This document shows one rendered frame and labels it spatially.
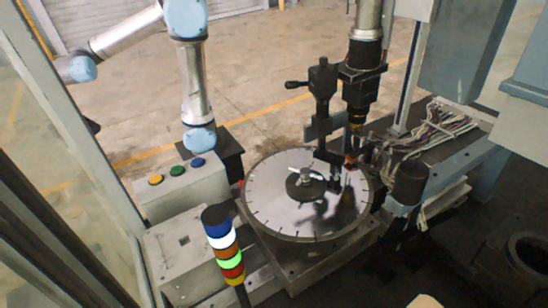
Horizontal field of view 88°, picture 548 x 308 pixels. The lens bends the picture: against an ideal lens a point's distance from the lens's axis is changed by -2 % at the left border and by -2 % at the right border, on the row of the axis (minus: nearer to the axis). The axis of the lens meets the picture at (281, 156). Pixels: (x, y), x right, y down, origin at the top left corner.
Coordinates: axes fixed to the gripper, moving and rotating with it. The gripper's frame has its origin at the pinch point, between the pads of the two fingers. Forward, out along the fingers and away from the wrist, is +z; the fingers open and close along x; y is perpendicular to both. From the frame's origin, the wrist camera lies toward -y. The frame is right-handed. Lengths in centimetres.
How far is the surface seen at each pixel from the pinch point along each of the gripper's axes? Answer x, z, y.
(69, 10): -322, 26, 418
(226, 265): 30, -14, -74
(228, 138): -41, 16, -31
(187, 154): -25.7, 16.3, -19.2
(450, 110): -83, 14, -127
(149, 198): 10.6, 1.4, -34.5
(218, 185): -5.6, 8.2, -47.7
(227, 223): 28, -24, -75
